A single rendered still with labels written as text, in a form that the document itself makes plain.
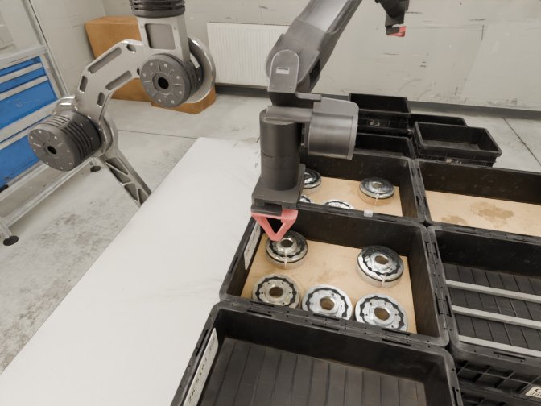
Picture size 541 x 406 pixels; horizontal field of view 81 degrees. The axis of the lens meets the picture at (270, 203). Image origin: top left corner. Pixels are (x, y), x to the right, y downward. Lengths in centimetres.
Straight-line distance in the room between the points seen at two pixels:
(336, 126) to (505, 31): 359
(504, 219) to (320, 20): 82
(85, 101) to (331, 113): 102
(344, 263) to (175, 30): 72
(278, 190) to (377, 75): 342
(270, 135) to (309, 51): 12
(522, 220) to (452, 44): 289
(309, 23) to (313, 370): 56
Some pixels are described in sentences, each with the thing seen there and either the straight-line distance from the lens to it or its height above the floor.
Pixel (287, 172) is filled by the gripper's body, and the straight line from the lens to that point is 45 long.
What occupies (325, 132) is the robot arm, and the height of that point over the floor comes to 125.
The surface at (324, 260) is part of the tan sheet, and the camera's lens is 80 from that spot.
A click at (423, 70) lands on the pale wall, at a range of 387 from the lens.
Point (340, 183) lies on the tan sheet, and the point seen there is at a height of 83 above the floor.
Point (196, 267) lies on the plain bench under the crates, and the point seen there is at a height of 70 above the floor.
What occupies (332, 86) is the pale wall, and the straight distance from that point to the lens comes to 386.
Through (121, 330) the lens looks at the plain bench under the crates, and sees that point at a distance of 91.
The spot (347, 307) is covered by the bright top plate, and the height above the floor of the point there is 86.
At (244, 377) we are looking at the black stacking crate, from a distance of 65.
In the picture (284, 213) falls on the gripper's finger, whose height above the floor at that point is 113.
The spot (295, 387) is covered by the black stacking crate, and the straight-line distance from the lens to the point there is 65.
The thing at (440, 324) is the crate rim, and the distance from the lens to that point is 65.
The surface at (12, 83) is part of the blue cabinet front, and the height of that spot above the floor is 80.
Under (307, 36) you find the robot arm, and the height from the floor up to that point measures 134.
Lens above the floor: 143
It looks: 39 degrees down
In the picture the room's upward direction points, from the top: straight up
